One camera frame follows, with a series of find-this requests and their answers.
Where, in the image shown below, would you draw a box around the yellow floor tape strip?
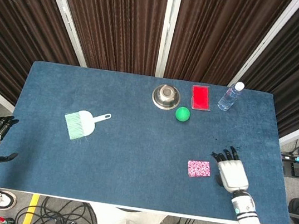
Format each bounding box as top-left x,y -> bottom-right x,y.
21,193 -> 41,224

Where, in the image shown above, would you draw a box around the green ball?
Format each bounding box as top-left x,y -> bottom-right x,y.
174,105 -> 193,124

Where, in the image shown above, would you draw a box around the white partition frame post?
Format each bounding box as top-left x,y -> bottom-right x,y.
154,0 -> 183,79
26,0 -> 97,68
227,0 -> 299,97

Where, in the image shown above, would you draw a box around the white brush green bristles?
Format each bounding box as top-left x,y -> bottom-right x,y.
61,107 -> 112,146

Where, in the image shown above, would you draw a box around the clear plastic water bottle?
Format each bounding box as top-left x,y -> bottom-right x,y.
216,78 -> 246,114

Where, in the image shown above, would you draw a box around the black floor cable bundle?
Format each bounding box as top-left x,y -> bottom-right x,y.
14,192 -> 105,224

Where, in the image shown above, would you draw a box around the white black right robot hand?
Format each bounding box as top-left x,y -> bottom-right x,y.
206,143 -> 255,195

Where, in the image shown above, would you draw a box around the upturned stainless steel bowl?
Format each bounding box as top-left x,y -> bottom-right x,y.
150,82 -> 183,112

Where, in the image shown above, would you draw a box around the white black sneaker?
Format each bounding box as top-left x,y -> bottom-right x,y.
0,189 -> 19,212

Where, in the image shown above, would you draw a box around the pink patterned block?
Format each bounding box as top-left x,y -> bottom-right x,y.
185,158 -> 213,181

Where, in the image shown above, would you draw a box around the red box clear case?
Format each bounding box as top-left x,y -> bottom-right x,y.
188,84 -> 215,113

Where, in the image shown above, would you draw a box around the blue table mat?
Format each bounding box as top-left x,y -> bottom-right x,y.
0,52 -> 299,224

